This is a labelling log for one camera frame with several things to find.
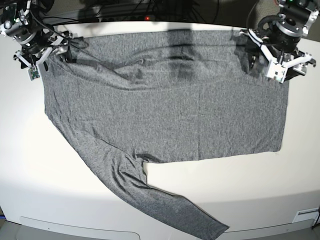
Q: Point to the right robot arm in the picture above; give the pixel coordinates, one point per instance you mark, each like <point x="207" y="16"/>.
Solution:
<point x="22" y="20"/>

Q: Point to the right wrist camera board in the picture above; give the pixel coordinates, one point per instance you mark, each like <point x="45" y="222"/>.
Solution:
<point x="33" y="73"/>

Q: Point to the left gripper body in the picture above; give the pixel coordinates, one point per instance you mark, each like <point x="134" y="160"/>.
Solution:
<point x="276" y="46"/>

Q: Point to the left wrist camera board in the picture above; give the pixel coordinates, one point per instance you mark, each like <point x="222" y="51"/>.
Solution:
<point x="276" y="71"/>

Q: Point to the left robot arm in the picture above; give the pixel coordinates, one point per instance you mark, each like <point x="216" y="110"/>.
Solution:
<point x="295" y="17"/>

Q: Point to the grey long-sleeve T-shirt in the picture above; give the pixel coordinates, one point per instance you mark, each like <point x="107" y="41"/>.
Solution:
<point x="162" y="97"/>

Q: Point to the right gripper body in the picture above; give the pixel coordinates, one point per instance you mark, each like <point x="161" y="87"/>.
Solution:
<point x="38" y="46"/>

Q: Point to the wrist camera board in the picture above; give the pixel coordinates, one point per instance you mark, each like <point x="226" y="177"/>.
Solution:
<point x="33" y="73"/>
<point x="276" y="71"/>

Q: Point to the black power strip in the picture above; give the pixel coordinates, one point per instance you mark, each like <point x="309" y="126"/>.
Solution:
<point x="151" y="17"/>

